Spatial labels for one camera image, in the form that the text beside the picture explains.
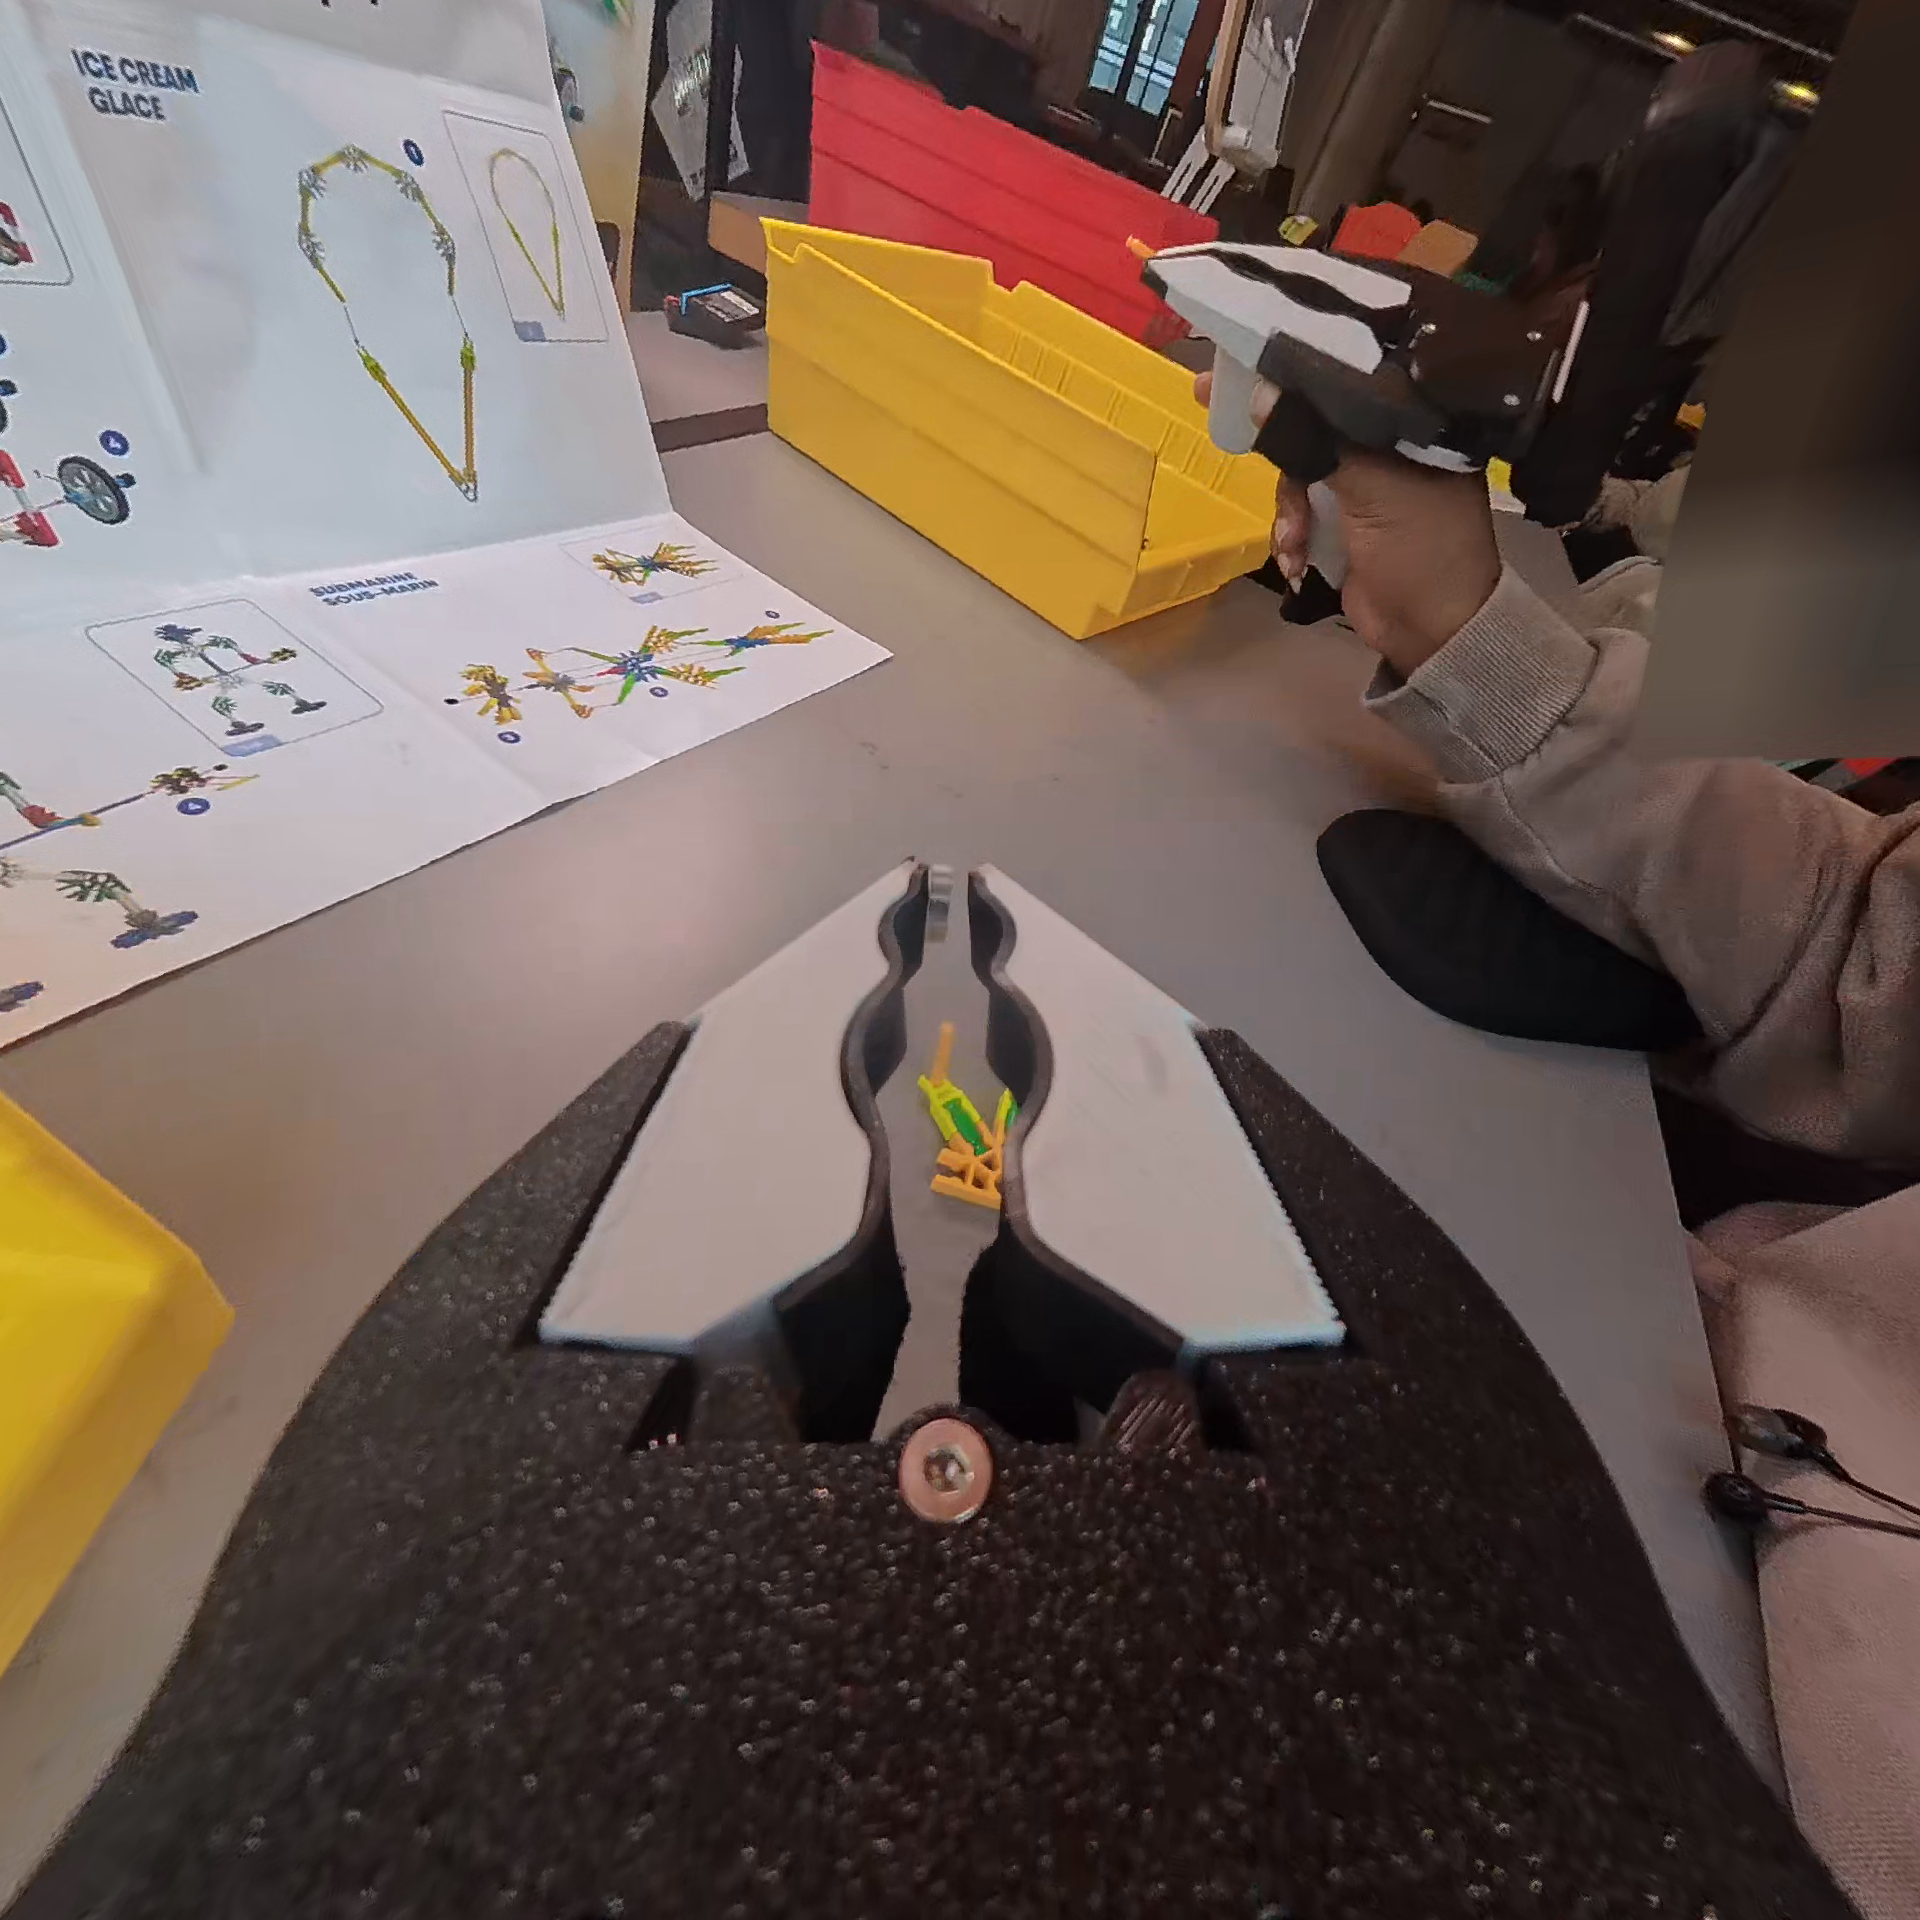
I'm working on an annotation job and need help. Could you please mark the toy construction model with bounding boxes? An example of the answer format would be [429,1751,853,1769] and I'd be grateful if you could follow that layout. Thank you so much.
[916,1021,1024,1212]

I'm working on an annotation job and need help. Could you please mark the toy instruction sheet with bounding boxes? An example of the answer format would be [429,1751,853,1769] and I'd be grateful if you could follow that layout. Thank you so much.
[0,0,896,1051]

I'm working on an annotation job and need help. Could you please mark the grey desk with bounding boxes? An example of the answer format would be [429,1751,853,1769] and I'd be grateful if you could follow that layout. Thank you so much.
[0,307,1789,1878]

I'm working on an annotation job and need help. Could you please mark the printed paper sheet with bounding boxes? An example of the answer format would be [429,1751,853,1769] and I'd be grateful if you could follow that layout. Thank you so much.
[652,0,755,198]

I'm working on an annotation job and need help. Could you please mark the black padded cushion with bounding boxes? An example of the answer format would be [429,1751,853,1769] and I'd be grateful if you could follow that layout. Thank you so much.
[1315,809,1706,1054]

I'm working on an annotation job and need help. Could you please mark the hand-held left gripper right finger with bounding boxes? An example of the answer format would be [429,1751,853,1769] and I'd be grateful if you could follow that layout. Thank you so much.
[957,862,1347,1428]

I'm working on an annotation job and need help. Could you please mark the white hanging banner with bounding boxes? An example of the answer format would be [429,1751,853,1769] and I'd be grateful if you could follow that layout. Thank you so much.
[1162,0,1302,217]

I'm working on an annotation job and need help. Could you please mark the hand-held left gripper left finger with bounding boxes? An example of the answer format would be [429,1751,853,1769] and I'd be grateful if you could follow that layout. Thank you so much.
[536,858,933,1428]

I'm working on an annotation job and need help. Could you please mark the stack of red bins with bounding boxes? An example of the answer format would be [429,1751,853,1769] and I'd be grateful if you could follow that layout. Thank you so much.
[811,40,1202,303]

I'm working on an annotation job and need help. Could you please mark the black hoodie drawstring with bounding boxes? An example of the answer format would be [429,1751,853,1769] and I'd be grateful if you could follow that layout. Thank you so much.
[1705,1400,1920,1543]

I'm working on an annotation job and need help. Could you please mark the person's right hand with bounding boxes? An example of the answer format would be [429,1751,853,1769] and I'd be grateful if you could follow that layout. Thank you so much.
[1267,450,1507,679]

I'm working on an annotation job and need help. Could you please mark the dark paned window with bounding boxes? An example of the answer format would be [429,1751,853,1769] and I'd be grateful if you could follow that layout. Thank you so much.
[1087,0,1218,117]

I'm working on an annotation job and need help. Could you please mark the person's right forearm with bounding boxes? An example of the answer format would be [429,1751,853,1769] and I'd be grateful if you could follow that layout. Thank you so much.
[1363,567,1920,1177]

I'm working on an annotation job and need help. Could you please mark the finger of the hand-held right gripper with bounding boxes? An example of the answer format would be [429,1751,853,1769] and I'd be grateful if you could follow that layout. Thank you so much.
[1146,267,1386,456]
[1144,240,1422,313]

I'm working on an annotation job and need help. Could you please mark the yellow plastic bin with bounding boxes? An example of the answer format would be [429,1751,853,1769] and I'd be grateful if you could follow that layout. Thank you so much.
[0,1090,237,1676]
[762,217,1287,645]

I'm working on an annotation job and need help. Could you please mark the black device with blue light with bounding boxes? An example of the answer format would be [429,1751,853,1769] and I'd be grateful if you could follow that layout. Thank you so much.
[664,276,773,352]

